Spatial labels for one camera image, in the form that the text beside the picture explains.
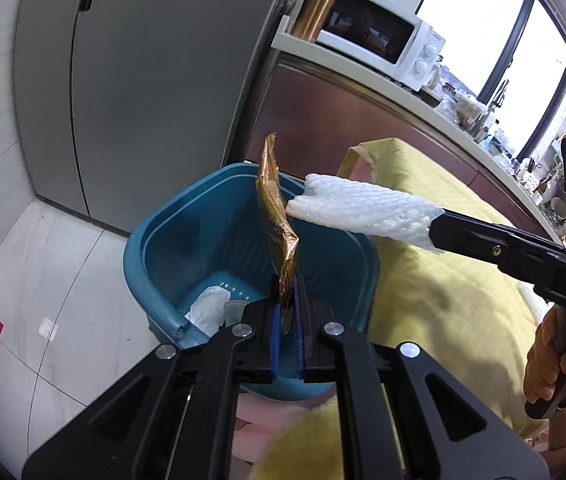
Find white paper cup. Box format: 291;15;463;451
224;300;250;328

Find white microwave oven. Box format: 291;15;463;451
315;0;447;92

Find person's right hand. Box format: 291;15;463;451
523;316;566;407

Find gold foil wrapper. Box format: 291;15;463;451
255;132;300;333

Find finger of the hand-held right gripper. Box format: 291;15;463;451
428;210;566;283

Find dark framed window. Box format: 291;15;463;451
415;0;566;161

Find copper travel tumbler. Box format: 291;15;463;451
290;0;346;41

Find grey refrigerator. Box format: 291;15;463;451
13;0;304;237

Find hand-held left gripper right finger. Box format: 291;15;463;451
293;272;550;480

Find white foam fruit net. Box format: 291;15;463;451
285;172;447;256

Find yellow quilted tablecloth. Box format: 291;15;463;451
252;137;560;480

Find white kitchen countertop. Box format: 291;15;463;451
270;29;564;242

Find blue plastic bin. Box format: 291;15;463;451
123;162;380;403

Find maroon kitchen cabinets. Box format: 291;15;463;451
244;52;558;242

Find crumpled white tissue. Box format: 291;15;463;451
184;286;232;337

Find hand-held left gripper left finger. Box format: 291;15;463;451
22;274;284;480

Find metal sink faucet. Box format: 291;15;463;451
472;79;510;137

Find pink cloth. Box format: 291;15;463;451
234;392;314;467

